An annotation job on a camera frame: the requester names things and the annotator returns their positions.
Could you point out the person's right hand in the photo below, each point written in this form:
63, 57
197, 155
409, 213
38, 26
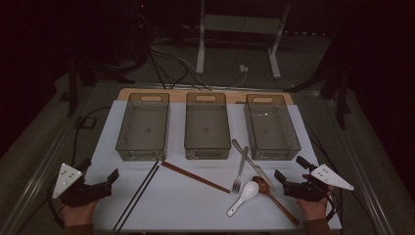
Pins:
314, 210

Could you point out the white metal stand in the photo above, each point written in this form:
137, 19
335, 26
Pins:
200, 49

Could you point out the transparent grey plastic bin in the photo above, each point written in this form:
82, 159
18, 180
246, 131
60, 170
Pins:
143, 130
269, 130
206, 130

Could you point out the metal fork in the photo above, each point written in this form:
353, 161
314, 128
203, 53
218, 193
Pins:
236, 186

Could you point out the person's left hand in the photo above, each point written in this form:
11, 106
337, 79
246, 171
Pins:
78, 213

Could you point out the black tripod stand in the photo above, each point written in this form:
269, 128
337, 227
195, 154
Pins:
72, 94
342, 104

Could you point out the white plug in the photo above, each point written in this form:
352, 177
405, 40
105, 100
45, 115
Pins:
243, 68

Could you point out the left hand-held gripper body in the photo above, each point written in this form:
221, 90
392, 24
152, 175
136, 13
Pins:
84, 192

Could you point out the brown chopstick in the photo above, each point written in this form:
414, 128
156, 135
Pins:
196, 176

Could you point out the wooden spoon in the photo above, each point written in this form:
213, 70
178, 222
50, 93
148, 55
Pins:
261, 184

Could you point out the white ceramic spoon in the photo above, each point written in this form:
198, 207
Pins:
249, 190

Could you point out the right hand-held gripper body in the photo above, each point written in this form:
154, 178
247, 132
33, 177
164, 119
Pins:
303, 191

